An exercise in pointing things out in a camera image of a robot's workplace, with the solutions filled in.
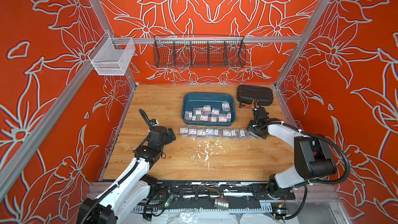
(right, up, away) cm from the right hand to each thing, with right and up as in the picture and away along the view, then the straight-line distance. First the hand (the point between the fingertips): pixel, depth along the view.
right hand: (253, 128), depth 93 cm
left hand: (-53, 0, -9) cm, 53 cm away
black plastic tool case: (0, +21, +16) cm, 27 cm away
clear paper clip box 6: (-17, -3, -3) cm, 18 cm away
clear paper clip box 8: (-8, -3, -3) cm, 9 cm away
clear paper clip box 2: (-38, -2, -1) cm, 38 cm away
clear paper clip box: (-43, -1, -1) cm, 43 cm away
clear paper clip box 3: (-33, -3, -3) cm, 33 cm away
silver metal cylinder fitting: (-24, -28, -26) cm, 46 cm away
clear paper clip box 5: (-23, -3, -2) cm, 23 cm away
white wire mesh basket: (-88, +45, 0) cm, 99 cm away
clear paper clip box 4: (-27, -2, -1) cm, 28 cm away
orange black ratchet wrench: (-3, +14, +11) cm, 18 cm away
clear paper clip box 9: (-2, -4, -5) cm, 7 cm away
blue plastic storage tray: (-28, +11, +8) cm, 31 cm away
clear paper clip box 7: (-12, -3, -3) cm, 13 cm away
